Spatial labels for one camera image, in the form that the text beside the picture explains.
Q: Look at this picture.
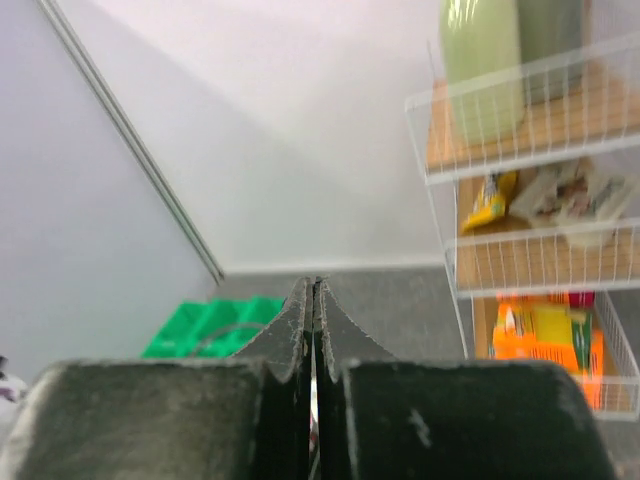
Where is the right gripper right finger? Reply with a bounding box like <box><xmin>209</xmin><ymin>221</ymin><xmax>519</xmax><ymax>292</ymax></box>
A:
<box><xmin>313</xmin><ymin>280</ymin><xmax>616</xmax><ymax>479</ymax></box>

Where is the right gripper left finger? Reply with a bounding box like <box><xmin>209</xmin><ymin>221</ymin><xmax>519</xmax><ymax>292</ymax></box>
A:
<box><xmin>1</xmin><ymin>278</ymin><xmax>313</xmax><ymax>479</ymax></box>

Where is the green compartment tray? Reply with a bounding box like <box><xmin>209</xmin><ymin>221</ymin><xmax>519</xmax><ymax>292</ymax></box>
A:
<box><xmin>141</xmin><ymin>296</ymin><xmax>285</xmax><ymax>358</ymax></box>

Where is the orange snack box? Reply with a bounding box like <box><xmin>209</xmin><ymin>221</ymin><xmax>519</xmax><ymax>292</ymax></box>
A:
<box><xmin>489</xmin><ymin>301</ymin><xmax>605</xmax><ymax>410</ymax></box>

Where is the yellow snack pack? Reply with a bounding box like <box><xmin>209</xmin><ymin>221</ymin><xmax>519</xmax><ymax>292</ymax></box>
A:
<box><xmin>531</xmin><ymin>304</ymin><xmax>573</xmax><ymax>345</ymax></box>

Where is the yellow snack bag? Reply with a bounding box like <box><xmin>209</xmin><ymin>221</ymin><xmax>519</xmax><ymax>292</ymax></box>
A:
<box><xmin>461</xmin><ymin>171</ymin><xmax>519</xmax><ymax>234</ymax></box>

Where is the white snack package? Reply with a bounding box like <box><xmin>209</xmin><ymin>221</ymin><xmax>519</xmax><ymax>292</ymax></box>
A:
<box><xmin>509</xmin><ymin>160</ymin><xmax>639</xmax><ymax>248</ymax></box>

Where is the green spray bottle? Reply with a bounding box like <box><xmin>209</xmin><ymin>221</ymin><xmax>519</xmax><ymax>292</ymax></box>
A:
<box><xmin>439</xmin><ymin>0</ymin><xmax>525</xmax><ymax>145</ymax></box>

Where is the white wire shelf rack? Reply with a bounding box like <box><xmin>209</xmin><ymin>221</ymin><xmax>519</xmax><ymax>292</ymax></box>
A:
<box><xmin>405</xmin><ymin>33</ymin><xmax>639</xmax><ymax>421</ymax></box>

